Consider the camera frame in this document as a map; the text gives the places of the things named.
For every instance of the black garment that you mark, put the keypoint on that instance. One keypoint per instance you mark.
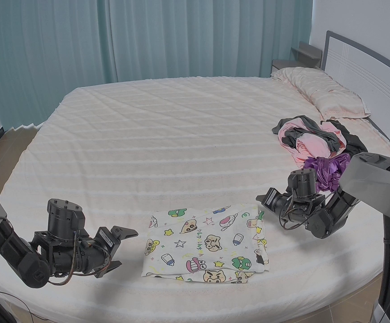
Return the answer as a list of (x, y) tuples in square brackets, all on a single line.
[(353, 143)]

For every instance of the pale pink pillow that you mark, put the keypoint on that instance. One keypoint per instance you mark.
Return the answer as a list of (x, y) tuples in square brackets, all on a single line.
[(329, 94)]

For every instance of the purple satin garment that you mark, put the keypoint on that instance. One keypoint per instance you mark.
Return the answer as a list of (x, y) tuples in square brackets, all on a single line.
[(326, 170)]

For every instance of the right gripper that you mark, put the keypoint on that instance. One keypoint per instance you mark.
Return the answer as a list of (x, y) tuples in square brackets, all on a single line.
[(273, 200)]

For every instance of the blue-green curtain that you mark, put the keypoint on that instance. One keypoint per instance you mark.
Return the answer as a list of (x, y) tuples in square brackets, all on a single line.
[(47, 45), (201, 25)]

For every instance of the bed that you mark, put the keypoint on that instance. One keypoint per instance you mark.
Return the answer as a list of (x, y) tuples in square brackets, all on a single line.
[(168, 130)]

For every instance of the grey bedside table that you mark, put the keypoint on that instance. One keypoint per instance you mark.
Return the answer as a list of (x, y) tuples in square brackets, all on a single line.
[(299, 57)]

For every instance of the pile of clothes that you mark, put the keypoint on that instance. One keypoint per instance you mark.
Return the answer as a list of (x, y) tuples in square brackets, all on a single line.
[(309, 140)]

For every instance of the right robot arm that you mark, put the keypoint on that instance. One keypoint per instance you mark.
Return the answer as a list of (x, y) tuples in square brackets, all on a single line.
[(376, 183)]

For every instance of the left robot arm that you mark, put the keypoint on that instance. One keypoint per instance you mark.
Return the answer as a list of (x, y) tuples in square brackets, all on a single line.
[(13, 244)]

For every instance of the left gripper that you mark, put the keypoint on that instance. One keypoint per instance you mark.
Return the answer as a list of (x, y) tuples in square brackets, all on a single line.
[(95, 252)]

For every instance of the white printed pyjama top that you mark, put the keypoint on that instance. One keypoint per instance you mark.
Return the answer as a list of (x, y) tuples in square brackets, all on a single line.
[(208, 244)]

